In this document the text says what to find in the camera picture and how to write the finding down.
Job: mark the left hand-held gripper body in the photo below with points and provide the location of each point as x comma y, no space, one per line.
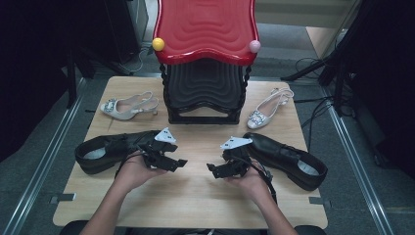
156,153

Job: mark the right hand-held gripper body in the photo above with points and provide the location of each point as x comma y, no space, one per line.
236,160

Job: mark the black leather shoe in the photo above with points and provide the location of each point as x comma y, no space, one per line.
270,150
124,143

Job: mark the white heeled sandal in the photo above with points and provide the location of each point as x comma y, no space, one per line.
261,119
130,109

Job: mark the red and black shoe rack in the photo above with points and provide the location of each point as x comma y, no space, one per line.
205,26

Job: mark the person's right hand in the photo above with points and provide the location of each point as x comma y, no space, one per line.
256,182

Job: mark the person's left hand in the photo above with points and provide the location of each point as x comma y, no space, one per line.
133,174

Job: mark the yellow ball knob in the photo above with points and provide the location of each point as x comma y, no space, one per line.
158,44

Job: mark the pink ball knob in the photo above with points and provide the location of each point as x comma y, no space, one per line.
255,46

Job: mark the black tripod stand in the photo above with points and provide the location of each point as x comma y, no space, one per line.
313,67

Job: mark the black cabinet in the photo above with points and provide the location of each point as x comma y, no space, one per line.
114,29

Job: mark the dark curtain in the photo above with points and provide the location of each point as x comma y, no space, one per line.
388,81
26,81

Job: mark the grey table bracket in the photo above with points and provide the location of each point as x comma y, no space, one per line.
62,197
318,200

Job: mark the metal floor rail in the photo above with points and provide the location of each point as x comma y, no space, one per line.
359,169
42,169

